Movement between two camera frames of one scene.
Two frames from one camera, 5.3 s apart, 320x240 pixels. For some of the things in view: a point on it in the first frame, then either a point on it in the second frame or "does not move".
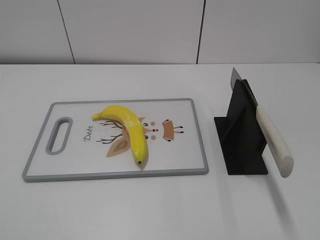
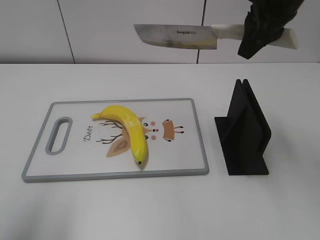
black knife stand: [241, 138] does not move
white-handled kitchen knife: [281, 156] to [204, 36]
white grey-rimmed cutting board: [71, 145] does not move
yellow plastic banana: [133, 127] does not move
